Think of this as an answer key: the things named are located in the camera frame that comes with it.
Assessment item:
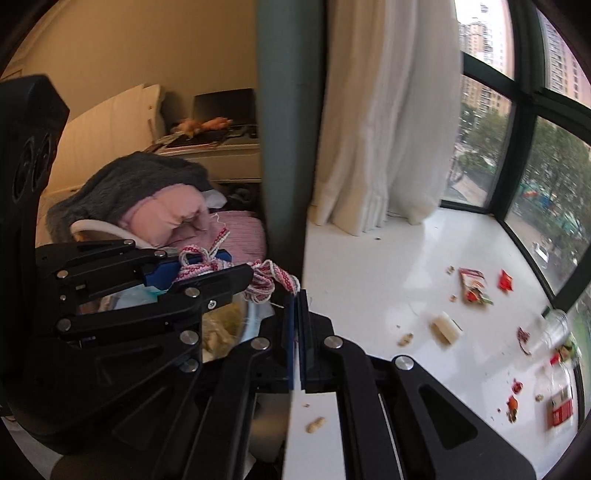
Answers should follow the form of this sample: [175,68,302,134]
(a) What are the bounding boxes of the dark window frame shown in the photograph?
[438,0,591,407]

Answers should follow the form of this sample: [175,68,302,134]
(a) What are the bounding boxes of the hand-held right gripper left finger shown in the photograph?
[180,291,298,480]

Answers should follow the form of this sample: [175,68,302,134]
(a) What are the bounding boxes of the white curtain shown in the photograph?
[307,0,462,236]

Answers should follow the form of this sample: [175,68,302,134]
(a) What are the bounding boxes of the pink ribbed cloth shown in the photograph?
[168,210,269,264]

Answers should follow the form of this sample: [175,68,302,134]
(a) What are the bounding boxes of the clear plastic cup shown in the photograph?
[526,309,570,356]

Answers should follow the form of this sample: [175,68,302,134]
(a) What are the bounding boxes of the red and green snack packet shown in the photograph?
[458,268,494,305]

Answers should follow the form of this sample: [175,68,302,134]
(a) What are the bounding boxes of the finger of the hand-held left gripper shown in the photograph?
[55,264,256,374]
[36,240,232,303]

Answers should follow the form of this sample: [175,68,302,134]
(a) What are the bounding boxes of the white pillow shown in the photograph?
[39,83,166,204]

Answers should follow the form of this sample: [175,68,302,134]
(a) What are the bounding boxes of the green label plastic bottle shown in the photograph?
[549,339,580,367]

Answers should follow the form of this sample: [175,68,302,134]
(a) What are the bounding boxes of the white pill bottle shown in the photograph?
[431,311,463,346]

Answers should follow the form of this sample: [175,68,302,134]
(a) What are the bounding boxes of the orange plush toy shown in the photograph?
[178,117,234,136]

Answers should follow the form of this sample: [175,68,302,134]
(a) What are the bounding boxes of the black laptop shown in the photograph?
[193,89,256,127]

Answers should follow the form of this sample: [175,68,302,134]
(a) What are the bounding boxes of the white nightstand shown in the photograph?
[154,136,262,183]

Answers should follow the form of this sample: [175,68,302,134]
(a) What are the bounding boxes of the grey fuzzy blanket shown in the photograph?
[46,152,213,245]

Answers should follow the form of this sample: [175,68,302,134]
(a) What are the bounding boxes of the light blue cloth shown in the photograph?
[113,284,171,310]

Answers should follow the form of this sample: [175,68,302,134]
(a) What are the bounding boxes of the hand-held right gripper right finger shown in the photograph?
[299,291,536,480]

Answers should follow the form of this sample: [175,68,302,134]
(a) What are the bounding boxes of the pink string bundle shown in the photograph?
[178,228,301,305]

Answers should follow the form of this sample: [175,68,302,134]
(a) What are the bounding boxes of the teal curtain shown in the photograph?
[255,0,331,324]

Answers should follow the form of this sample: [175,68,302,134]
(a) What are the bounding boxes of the pink quilt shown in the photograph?
[122,185,218,247]

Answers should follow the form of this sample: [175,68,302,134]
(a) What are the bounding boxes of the clear bottle with red label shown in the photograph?
[536,364,578,430]

